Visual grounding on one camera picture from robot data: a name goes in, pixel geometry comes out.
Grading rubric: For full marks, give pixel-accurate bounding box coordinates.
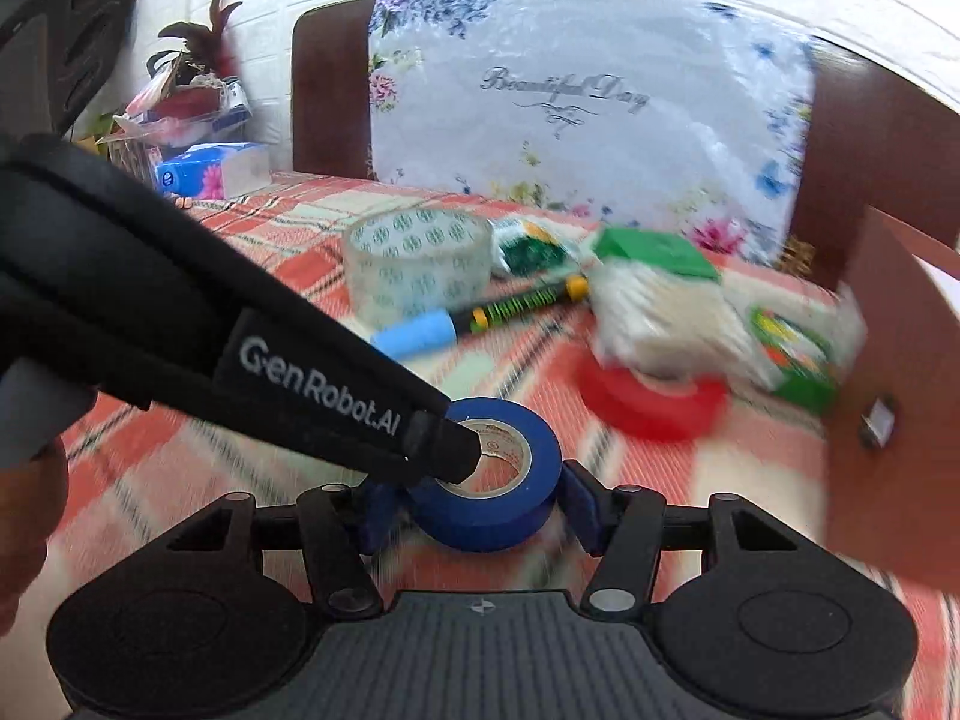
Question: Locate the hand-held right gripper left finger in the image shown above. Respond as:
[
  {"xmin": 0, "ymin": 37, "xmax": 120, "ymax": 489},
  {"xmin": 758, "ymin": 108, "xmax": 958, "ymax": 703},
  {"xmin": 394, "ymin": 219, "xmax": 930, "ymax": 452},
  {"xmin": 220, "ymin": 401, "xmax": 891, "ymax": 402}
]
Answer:
[{"xmin": 166, "ymin": 480, "xmax": 412, "ymax": 622}]

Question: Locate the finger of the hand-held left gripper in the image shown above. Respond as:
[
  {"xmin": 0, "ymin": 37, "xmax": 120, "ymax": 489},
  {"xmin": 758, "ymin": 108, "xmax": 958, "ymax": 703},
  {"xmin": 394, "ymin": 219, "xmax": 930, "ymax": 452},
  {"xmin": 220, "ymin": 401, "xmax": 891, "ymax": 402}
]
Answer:
[{"xmin": 403, "ymin": 412, "xmax": 482, "ymax": 484}]

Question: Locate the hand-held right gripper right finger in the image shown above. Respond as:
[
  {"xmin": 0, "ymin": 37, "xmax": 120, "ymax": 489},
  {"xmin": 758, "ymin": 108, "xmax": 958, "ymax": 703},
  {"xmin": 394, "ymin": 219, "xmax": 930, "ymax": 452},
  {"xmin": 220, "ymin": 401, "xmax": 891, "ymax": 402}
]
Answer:
[{"xmin": 559, "ymin": 460, "xmax": 788, "ymax": 627}]

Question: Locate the blue tape roll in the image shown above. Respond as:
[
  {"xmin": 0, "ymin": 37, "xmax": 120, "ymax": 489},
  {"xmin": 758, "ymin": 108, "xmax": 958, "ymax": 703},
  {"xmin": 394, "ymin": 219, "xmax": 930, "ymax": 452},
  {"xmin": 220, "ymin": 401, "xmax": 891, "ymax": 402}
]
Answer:
[{"xmin": 405, "ymin": 397, "xmax": 563, "ymax": 552}]

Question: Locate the brown cardboard box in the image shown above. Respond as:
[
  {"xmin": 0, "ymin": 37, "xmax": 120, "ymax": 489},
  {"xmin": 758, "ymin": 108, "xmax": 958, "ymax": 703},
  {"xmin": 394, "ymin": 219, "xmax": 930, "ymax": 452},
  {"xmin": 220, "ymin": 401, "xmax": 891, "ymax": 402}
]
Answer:
[{"xmin": 821, "ymin": 206, "xmax": 960, "ymax": 586}]

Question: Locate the person's left hand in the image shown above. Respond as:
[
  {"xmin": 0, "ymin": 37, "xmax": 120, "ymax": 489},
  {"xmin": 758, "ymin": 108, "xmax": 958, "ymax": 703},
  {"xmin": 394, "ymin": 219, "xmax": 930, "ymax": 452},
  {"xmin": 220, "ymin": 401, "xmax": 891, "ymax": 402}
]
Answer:
[{"xmin": 0, "ymin": 441, "xmax": 70, "ymax": 635}]

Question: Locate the red tape roll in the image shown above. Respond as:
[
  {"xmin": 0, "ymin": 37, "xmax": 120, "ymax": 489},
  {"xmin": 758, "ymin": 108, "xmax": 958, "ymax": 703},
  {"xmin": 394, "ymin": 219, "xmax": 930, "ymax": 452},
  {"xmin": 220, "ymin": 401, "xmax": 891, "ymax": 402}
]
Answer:
[{"xmin": 577, "ymin": 364, "xmax": 730, "ymax": 442}]

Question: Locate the blue tissue pack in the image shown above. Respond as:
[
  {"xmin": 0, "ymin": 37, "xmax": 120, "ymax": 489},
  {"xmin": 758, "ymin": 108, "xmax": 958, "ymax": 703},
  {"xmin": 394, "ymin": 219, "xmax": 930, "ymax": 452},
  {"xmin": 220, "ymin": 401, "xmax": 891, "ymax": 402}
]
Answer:
[{"xmin": 154, "ymin": 141, "xmax": 272, "ymax": 202}]

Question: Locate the black yellow marker blue cap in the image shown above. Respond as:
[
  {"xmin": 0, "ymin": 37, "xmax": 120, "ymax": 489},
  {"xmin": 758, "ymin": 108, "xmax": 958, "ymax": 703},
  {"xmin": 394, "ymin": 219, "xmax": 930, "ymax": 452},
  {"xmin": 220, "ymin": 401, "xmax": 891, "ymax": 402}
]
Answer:
[{"xmin": 371, "ymin": 275, "xmax": 590, "ymax": 359}]

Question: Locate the clear tape roll green print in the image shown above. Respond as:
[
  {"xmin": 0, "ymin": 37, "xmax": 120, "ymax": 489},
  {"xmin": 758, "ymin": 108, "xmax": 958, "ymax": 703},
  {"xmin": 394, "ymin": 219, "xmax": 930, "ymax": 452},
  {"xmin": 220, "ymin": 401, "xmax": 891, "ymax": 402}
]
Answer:
[{"xmin": 343, "ymin": 210, "xmax": 496, "ymax": 329}]

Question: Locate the white plastic bag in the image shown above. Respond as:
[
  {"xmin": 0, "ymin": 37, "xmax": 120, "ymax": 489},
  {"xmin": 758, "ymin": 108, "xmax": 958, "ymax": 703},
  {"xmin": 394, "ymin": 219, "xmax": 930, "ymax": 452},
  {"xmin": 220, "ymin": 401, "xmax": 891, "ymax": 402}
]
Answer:
[{"xmin": 589, "ymin": 255, "xmax": 781, "ymax": 391}]

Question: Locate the green white foil packet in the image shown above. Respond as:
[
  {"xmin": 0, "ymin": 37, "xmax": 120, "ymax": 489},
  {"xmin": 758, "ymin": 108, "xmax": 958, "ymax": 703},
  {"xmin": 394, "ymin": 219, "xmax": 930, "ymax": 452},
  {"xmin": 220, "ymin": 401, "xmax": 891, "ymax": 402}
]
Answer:
[{"xmin": 491, "ymin": 216, "xmax": 593, "ymax": 278}]

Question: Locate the green tin colourful lid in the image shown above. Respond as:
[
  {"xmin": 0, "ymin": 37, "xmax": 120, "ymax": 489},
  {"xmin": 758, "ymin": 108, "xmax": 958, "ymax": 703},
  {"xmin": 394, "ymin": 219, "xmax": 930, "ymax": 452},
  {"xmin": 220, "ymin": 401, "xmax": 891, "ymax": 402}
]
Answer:
[{"xmin": 750, "ymin": 305, "xmax": 845, "ymax": 413}]

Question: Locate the dark red leafed plant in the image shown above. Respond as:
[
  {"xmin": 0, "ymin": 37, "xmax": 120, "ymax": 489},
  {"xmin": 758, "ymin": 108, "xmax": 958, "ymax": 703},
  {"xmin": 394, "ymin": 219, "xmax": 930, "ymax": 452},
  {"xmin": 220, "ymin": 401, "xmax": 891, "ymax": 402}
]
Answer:
[{"xmin": 146, "ymin": 0, "xmax": 245, "ymax": 83}]

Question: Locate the wooden chair with floral cover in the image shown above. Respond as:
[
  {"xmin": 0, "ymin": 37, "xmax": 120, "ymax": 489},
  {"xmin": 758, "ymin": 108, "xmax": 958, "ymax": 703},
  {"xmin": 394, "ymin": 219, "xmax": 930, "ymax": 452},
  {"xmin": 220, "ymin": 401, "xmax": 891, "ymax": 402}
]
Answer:
[{"xmin": 291, "ymin": 0, "xmax": 960, "ymax": 293}]

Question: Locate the floral clear plastic bag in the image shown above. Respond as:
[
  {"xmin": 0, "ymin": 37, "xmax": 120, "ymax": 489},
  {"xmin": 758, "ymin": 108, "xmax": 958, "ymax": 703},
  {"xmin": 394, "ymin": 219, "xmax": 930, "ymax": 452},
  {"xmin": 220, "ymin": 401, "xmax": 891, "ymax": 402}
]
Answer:
[{"xmin": 367, "ymin": 0, "xmax": 818, "ymax": 267}]

